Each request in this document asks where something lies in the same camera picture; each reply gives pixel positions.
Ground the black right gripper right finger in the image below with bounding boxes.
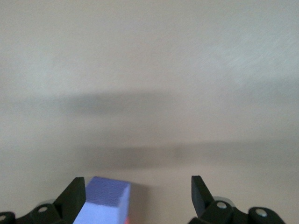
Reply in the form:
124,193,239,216
188,175,287,224

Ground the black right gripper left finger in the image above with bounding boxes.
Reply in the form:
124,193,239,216
0,176,86,224

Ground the purple foam cube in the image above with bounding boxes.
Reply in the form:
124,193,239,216
72,176,132,224

